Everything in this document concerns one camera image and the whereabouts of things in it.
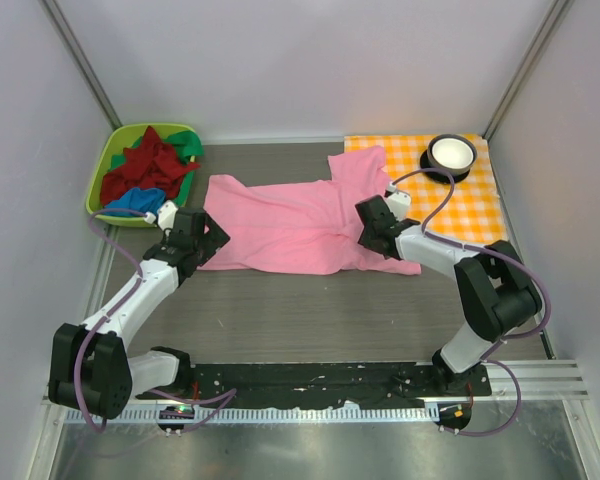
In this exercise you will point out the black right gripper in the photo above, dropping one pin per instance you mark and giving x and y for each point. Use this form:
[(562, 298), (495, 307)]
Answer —
[(373, 226)]

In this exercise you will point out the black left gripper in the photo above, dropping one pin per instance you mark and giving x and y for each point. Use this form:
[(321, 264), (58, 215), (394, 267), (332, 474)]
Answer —
[(200, 239)]

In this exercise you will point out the pink t shirt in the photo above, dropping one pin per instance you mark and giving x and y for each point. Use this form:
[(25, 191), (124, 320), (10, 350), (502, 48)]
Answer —
[(309, 228)]

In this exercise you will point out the orange checkered cloth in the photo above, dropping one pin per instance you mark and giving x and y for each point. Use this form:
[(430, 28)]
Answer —
[(474, 212)]

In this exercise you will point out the lime green plastic basket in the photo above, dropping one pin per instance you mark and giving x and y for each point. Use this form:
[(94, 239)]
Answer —
[(92, 201)]

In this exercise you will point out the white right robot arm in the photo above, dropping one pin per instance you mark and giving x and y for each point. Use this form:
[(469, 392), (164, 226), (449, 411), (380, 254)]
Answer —
[(496, 290)]

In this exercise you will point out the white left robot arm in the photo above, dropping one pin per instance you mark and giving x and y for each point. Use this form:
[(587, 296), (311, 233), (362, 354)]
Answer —
[(90, 369)]

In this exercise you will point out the blue t shirt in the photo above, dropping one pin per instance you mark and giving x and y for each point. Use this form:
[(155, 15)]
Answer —
[(136, 202)]

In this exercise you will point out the dark red t shirt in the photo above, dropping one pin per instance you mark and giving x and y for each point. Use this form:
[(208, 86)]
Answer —
[(127, 136)]

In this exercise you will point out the green t shirt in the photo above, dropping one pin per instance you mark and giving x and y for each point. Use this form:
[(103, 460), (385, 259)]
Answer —
[(152, 162)]

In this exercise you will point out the white bowl with dark rim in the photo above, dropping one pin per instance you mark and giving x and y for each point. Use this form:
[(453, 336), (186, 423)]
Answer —
[(448, 156)]

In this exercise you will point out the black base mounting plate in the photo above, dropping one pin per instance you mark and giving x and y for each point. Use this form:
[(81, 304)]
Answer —
[(316, 386)]

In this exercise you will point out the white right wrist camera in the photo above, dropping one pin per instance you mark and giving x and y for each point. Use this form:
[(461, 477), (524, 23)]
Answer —
[(398, 201)]

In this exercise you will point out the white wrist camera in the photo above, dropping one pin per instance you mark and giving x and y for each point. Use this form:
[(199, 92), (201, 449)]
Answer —
[(164, 218), (398, 201)]

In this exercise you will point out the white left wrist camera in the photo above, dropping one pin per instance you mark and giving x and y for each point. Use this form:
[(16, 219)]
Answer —
[(164, 218)]

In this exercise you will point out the white slotted cable duct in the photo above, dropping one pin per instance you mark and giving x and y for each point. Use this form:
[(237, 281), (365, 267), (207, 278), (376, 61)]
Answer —
[(172, 414)]

